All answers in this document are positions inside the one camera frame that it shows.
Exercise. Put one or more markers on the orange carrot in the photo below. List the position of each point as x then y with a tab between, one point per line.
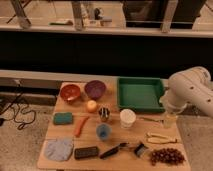
79	126

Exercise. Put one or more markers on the yellow apple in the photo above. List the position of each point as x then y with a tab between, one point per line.
91	106

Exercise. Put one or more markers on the black small brush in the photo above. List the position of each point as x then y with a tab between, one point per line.
140	149

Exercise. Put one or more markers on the white paper cup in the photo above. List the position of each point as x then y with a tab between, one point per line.
127	118

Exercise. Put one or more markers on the teal sponge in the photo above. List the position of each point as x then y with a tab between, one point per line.
63	118

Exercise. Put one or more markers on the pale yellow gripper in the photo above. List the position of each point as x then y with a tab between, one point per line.
169	119

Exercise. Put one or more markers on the blue cup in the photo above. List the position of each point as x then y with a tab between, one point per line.
103	131

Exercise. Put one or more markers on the black board eraser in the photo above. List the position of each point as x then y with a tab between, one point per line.
87	152

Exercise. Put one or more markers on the black handled knife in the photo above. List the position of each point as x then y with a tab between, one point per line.
113	151

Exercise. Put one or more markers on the orange bowl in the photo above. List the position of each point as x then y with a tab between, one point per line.
70	92

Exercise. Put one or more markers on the purple bowl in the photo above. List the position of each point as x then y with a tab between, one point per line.
95	89

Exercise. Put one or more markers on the thin metal spoon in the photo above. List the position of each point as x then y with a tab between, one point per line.
150	119

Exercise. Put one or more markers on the brown bead cluster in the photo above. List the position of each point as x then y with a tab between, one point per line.
170	156

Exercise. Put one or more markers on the green plastic tray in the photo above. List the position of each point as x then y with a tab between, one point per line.
140	94

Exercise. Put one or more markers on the light blue cloth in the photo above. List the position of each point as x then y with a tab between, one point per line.
59	149

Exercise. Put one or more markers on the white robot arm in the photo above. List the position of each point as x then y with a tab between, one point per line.
190	86

